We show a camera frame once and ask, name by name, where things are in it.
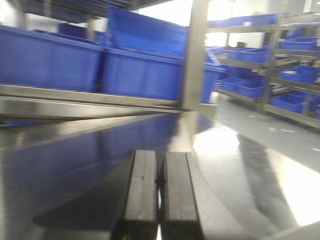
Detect far steel shelf rack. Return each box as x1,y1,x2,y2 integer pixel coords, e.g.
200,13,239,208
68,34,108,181
208,13,320,128

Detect blue plastic bin right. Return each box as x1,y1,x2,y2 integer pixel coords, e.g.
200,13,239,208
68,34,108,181
101,6,226,104

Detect blue plastic bin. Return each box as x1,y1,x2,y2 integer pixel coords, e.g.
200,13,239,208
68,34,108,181
101,6,226,104
0,25,104,92

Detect stainless steel shelf rack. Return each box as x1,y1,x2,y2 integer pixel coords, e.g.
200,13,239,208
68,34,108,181
0,0,218,121

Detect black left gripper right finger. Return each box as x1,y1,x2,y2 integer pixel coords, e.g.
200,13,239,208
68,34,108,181
160,152,202,240

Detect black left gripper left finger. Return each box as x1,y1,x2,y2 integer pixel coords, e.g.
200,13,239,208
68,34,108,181
111,149,159,240

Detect blue plastic bin left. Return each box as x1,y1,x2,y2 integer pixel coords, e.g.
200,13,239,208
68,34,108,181
0,25,104,92

